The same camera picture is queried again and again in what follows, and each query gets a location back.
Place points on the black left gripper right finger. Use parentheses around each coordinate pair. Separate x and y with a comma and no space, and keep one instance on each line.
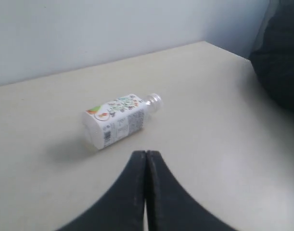
(169,206)

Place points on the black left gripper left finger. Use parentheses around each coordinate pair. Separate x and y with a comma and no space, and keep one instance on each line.
(121,208)

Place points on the square bottle floral white label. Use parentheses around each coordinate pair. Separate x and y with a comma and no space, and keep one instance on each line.
(112,121)

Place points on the dark sleeve of person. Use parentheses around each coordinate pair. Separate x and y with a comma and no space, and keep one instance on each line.
(273,62)

